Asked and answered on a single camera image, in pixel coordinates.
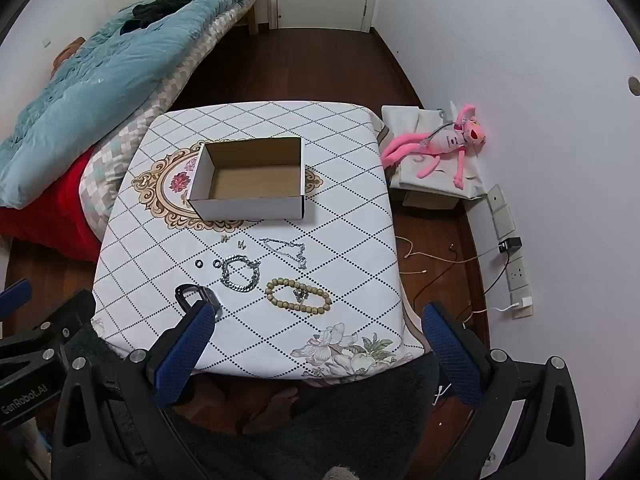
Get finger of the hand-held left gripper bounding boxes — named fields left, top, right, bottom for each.
left=0, top=279, right=33, bottom=319
left=0, top=289, right=97, bottom=361

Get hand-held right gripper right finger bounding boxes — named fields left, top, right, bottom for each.
left=421, top=301, right=586, bottom=480

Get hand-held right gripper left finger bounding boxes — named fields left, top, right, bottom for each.
left=51, top=300, right=218, bottom=480

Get black wristband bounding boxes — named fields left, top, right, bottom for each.
left=174, top=283, right=222, bottom=319

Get silver chain bracelet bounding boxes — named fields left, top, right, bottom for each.
left=221, top=255, right=262, bottom=293

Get wooden bead bracelet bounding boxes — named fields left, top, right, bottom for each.
left=265, top=277, right=333, bottom=317

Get thin silver necklace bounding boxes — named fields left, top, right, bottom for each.
left=259, top=237, right=308, bottom=272

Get cardboard box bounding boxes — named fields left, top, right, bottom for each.
left=187, top=136, right=306, bottom=222

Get red blanket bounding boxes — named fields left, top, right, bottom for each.
left=0, top=152, right=104, bottom=264

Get white charger plug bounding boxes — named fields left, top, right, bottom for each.
left=490, top=297, right=534, bottom=314

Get person's foot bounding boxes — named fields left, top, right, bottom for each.
left=239, top=385, right=302, bottom=436

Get dark grey fleece garment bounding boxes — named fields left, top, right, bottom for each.
left=65, top=320, right=483, bottom=480

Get diamond pattern tablecloth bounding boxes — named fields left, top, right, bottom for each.
left=92, top=101, right=426, bottom=378

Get pink plush toy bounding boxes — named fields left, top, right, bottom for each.
left=381, top=102, right=489, bottom=186

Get light blue quilt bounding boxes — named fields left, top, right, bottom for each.
left=0, top=0, right=269, bottom=210

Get brown plush toy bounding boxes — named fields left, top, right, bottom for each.
left=50, top=37, right=87, bottom=79

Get black clothes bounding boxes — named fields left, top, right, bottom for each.
left=120, top=0, right=202, bottom=34

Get black cable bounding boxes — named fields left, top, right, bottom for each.
left=414, top=249, right=512, bottom=322

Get white wall socket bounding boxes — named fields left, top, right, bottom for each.
left=505, top=255, right=531, bottom=294
left=510, top=294, right=535, bottom=319

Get beige cable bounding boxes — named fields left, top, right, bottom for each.
left=397, top=236, right=501, bottom=276

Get white wall switch panel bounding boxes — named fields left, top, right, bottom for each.
left=487, top=184, right=510, bottom=212
left=492, top=207, right=516, bottom=239

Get wooden bed frame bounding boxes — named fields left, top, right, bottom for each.
left=240, top=0, right=262, bottom=36

